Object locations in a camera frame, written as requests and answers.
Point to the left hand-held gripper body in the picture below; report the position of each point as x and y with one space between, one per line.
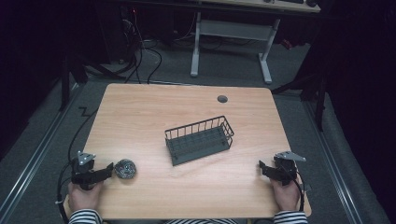
81 170

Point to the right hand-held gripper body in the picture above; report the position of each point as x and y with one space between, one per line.
286 169

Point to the steel wool ball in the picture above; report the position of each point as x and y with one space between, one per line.
125 169

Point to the person's left hand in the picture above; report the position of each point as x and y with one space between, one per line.
82 197

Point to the person's right hand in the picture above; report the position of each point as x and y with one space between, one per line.
286 196

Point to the person's striped torso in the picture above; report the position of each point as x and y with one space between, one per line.
200 221

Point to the black metal stand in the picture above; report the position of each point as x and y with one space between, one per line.
67 81
314 90

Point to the white-framed wooden desk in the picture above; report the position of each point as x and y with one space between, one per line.
236 29

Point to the dark keyboard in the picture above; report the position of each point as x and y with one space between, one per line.
291 1

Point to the black computer mouse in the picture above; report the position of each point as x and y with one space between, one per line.
312 2

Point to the metal floor rail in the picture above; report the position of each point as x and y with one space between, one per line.
34 165
333 168

